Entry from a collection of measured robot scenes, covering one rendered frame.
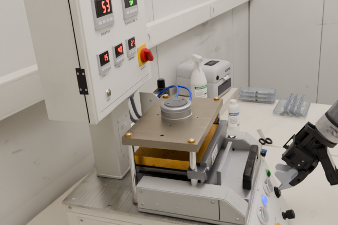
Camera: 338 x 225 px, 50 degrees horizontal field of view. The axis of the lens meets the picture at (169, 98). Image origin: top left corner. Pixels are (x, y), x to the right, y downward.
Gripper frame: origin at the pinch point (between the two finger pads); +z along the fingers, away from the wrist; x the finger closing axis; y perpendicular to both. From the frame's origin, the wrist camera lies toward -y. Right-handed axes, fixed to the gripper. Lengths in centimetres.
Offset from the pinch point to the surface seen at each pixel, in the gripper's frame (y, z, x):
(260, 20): 30, 12, -233
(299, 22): 3, -4, -229
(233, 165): 16.9, -2.4, 9.9
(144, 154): 37.1, 2.3, 21.4
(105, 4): 62, -23, 19
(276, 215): -0.7, 3.5, 8.5
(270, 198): 3.0, 1.4, 6.7
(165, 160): 32.1, -0.5, 22.3
